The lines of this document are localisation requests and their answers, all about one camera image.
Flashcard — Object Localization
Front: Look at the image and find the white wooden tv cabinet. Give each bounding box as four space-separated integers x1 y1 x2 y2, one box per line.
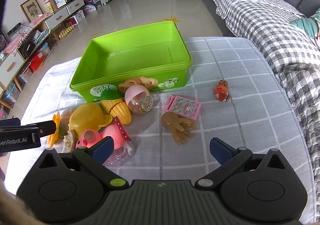
1 0 84 96

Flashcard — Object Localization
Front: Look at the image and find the orange small figurine toy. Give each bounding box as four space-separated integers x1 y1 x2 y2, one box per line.
214 80 230 102

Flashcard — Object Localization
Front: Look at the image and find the grey plaid blanket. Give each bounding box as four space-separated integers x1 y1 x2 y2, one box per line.
196 0 320 181

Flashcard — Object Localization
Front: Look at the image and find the framed cartoon picture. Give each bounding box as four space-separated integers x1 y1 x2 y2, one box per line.
20 0 43 22

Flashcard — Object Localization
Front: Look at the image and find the green plastic storage bin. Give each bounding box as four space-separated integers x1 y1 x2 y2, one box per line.
69 21 193 102

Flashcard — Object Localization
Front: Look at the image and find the amber rubber octopus toy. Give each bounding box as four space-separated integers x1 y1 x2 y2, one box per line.
161 112 197 145

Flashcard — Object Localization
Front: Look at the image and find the toy corn green half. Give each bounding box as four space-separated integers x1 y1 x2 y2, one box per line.
100 90 123 114

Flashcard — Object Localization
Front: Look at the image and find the pink pig toy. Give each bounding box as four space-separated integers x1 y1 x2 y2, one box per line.
75 116 131 150

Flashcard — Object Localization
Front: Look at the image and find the orange yellow toy slice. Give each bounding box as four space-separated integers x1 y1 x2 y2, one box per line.
46 111 64 147

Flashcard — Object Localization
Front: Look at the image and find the beige knitted small item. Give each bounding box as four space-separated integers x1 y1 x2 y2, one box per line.
63 130 75 153

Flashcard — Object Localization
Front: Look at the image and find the teal patterned pillow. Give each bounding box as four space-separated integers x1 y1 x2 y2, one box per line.
290 8 320 49

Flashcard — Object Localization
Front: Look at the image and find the grey checked table cloth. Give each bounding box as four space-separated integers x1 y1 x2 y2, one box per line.
4 37 317 224

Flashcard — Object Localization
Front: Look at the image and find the pink card box toy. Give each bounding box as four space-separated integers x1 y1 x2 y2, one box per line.
163 95 201 120

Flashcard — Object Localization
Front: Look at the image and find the toy corn tip half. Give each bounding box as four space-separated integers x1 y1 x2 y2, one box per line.
110 102 132 125

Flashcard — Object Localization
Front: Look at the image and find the pink clear capsule ball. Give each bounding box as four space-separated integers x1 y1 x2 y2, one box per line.
125 85 153 115

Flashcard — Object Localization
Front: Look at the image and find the clear plastic container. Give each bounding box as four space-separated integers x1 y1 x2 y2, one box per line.
103 141 136 167

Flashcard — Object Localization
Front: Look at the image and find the yellow plastic toy bowl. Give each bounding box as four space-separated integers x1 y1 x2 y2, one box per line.
69 103 113 138

